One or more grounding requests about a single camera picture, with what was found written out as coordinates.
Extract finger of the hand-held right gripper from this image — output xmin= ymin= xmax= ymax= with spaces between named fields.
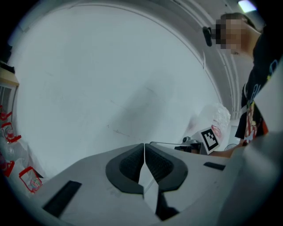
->
xmin=149 ymin=141 xmax=176 ymax=148

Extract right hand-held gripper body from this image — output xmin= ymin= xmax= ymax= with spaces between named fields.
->
xmin=174 ymin=127 xmax=222 ymax=155

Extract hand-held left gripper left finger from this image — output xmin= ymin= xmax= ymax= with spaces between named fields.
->
xmin=31 ymin=143 xmax=160 ymax=226

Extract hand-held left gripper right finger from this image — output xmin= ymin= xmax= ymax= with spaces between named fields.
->
xmin=145 ymin=143 xmax=236 ymax=226

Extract person's right forearm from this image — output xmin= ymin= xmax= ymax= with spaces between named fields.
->
xmin=209 ymin=143 xmax=246 ymax=158

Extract white plastic bags red print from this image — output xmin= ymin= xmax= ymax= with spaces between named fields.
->
xmin=13 ymin=154 xmax=45 ymax=197

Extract person in dark shirt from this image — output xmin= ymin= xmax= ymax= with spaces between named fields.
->
xmin=234 ymin=26 xmax=283 ymax=142

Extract light wooden table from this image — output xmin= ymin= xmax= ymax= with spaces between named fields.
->
xmin=0 ymin=66 xmax=20 ymax=86

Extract ceiling light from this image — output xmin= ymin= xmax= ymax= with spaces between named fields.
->
xmin=237 ymin=0 xmax=259 ymax=13

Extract white wall conduits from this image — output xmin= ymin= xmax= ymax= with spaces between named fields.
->
xmin=218 ymin=50 xmax=242 ymax=117

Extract black head-mounted camera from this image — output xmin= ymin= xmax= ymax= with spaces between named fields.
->
xmin=202 ymin=26 xmax=213 ymax=47

